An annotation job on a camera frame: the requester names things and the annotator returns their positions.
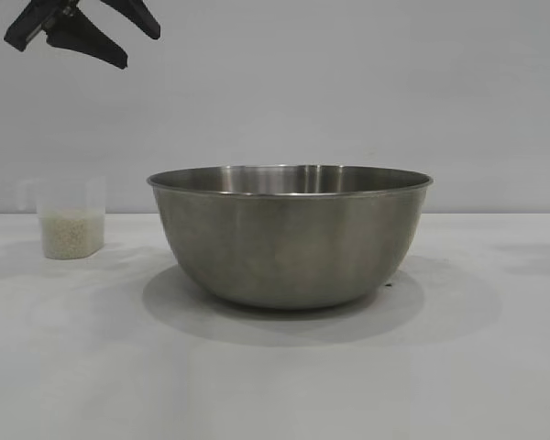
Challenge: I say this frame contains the clear plastic measuring cup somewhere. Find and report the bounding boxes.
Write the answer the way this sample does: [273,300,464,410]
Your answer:
[21,175,108,261]

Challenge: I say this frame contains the stainless steel mixing bowl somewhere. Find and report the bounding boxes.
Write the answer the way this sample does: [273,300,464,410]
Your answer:
[146,163,435,313]

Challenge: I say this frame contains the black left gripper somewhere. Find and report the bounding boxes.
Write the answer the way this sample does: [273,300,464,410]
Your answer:
[4,0,161,71]

